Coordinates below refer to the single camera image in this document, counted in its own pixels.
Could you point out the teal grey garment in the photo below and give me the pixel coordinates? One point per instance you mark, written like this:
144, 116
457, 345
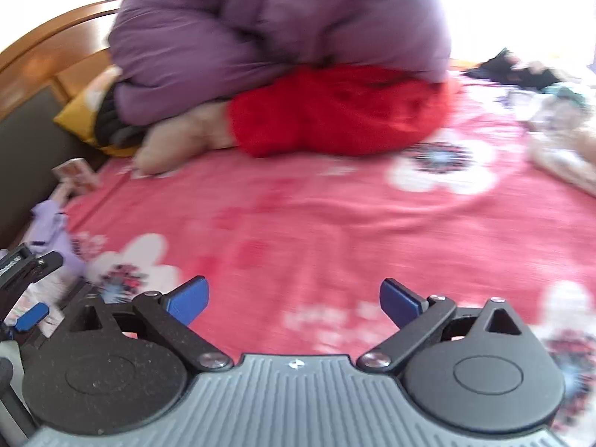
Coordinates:
565, 92

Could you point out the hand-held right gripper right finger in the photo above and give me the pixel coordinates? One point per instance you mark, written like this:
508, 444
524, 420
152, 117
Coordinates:
400, 300

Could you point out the dark garment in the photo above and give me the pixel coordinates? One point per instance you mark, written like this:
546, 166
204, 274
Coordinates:
498, 67

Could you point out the small printed box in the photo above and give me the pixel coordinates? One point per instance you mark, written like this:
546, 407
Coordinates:
74, 174

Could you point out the red quilt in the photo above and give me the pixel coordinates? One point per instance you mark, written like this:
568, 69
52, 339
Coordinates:
335, 111

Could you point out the black grey striped cloth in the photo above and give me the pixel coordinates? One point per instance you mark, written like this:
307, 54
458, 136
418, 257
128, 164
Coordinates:
109, 121

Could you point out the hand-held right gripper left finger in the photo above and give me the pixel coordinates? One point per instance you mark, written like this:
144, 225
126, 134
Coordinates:
188, 300

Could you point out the white floral printed garment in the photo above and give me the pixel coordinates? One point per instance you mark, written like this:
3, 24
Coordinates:
558, 158

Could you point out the purple quilt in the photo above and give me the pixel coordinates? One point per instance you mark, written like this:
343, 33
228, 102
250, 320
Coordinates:
279, 18

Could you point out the yellow pillow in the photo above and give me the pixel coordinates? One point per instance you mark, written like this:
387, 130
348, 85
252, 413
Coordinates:
77, 116

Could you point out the lavender hoodie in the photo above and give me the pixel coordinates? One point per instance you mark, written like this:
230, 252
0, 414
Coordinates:
56, 228

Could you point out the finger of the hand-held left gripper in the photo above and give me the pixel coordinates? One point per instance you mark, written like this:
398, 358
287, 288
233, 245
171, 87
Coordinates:
30, 317
46, 263

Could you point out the pink floral blanket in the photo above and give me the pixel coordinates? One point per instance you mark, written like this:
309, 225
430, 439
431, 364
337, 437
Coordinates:
302, 223

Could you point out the wooden headboard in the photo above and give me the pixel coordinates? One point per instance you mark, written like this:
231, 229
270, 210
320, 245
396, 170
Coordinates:
46, 42

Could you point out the beige plush pillow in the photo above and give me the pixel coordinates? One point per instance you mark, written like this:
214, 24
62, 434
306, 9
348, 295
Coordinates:
181, 139

